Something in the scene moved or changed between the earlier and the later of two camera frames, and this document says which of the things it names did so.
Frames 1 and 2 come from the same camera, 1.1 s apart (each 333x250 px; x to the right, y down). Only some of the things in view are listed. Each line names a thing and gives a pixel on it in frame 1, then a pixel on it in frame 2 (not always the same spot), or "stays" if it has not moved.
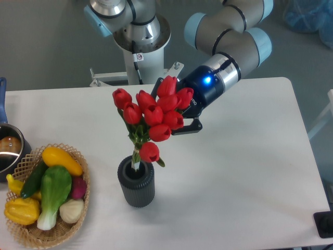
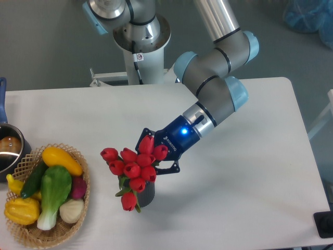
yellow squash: [54, 157] stays
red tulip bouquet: [148, 121] to [133, 170]
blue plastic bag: [309, 16] stays
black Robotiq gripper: [207, 89] to [178, 136]
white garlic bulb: [71, 211] stays
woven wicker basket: [30, 236] stays
